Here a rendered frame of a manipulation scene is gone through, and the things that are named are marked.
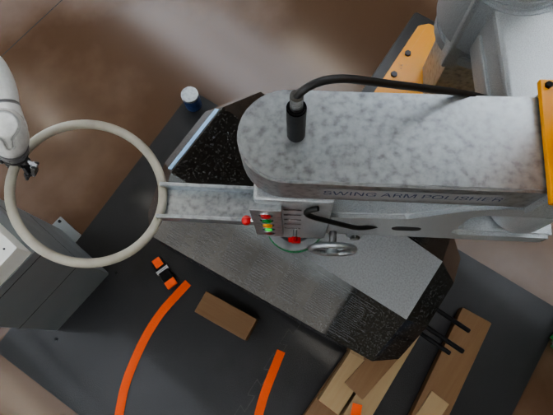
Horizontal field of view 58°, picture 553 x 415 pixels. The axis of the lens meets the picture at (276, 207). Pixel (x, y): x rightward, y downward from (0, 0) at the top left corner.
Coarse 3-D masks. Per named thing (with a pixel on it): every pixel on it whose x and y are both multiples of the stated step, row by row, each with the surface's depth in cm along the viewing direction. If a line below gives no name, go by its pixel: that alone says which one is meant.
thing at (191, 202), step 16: (176, 192) 171; (192, 192) 171; (208, 192) 171; (224, 192) 171; (240, 192) 170; (176, 208) 169; (192, 208) 169; (208, 208) 169; (224, 208) 169; (240, 208) 169; (240, 224) 168
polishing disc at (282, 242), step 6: (276, 240) 186; (282, 240) 186; (300, 240) 186; (306, 240) 186; (312, 240) 186; (282, 246) 185; (288, 246) 185; (294, 246) 185; (300, 246) 185; (306, 246) 185
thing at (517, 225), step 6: (492, 216) 147; (498, 222) 146; (504, 222) 143; (510, 222) 141; (516, 222) 139; (522, 222) 137; (528, 222) 135; (534, 222) 134; (540, 222) 133; (546, 222) 133; (552, 222) 135; (504, 228) 146; (510, 228) 144; (516, 228) 142; (522, 228) 141; (528, 228) 140; (534, 228) 139; (540, 228) 141
